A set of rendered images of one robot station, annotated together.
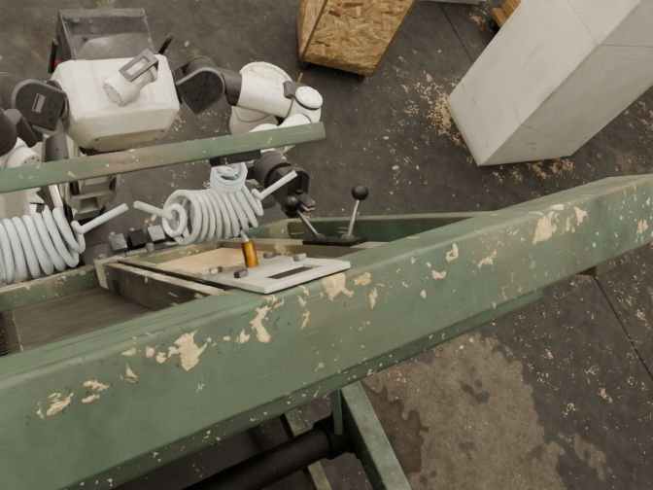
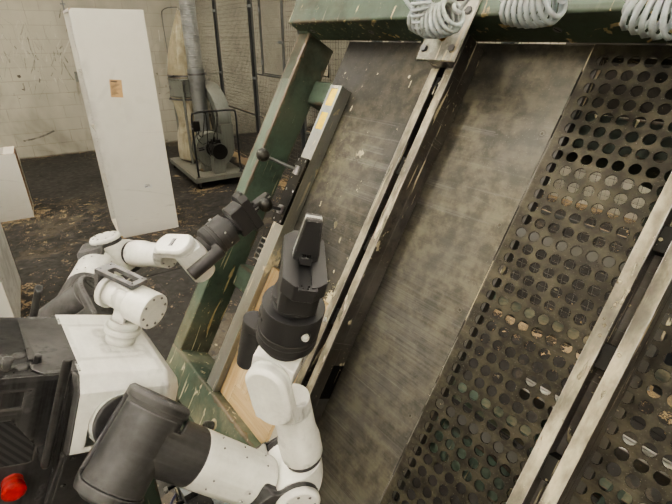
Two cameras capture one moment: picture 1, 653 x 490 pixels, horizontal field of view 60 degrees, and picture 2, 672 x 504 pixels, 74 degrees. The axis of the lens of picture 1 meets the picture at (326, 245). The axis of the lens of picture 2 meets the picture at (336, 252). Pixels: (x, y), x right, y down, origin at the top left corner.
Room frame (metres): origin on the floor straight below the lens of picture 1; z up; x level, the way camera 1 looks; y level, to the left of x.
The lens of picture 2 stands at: (0.21, 1.11, 1.84)
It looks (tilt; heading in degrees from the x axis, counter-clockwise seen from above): 26 degrees down; 289
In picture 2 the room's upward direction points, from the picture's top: straight up
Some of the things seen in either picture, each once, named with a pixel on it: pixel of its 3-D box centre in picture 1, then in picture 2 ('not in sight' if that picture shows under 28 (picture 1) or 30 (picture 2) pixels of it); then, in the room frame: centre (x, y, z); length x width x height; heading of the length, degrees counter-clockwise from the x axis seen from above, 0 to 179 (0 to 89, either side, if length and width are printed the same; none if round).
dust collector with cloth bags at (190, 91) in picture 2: not in sight; (197, 96); (4.12, -4.34, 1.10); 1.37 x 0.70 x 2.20; 142
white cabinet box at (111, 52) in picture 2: not in sight; (125, 127); (3.68, -2.49, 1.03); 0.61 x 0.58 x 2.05; 142
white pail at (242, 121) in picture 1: (261, 100); not in sight; (2.11, 0.74, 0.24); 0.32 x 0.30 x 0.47; 142
